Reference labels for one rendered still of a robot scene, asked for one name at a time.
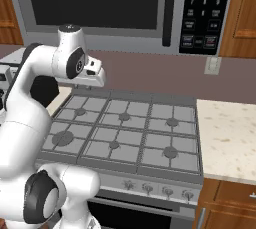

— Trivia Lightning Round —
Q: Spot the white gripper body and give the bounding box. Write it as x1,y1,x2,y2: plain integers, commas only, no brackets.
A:
55,67,108,89

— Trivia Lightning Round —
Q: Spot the grey microwave door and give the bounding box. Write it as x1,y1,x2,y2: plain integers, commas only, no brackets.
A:
4,0,180,54

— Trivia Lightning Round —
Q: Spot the grey microwave oven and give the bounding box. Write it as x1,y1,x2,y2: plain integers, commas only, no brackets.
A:
4,0,238,57

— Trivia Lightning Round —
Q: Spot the black glass oven door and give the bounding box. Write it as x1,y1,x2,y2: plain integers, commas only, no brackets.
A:
84,195,198,229

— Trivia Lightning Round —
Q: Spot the brown wooden base cupboard door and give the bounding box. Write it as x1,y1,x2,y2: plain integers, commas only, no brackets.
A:
201,208,256,229

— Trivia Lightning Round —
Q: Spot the grey gas stove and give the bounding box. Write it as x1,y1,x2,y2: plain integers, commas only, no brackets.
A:
35,87,205,229

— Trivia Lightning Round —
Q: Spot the grey and black small appliance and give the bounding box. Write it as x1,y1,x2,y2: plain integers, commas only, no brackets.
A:
0,46,61,114

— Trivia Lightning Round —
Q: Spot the grey stove knob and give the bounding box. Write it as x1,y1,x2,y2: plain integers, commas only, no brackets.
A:
161,186,175,199
181,188,195,203
141,182,155,196
122,179,135,191

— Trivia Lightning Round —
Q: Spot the brown wooden drawer front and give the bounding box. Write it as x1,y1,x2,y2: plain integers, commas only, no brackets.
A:
213,179,256,212

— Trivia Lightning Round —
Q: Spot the black microwave door handle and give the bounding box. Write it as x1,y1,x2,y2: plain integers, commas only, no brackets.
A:
161,0,178,48

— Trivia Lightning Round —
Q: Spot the white wall socket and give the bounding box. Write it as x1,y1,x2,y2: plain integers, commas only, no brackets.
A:
203,56,223,76

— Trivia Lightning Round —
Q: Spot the grey oven door handle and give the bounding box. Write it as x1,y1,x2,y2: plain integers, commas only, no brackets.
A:
87,196,181,213

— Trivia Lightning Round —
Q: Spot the silver cupboard door handle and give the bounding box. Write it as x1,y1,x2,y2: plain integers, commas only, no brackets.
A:
197,208,206,229

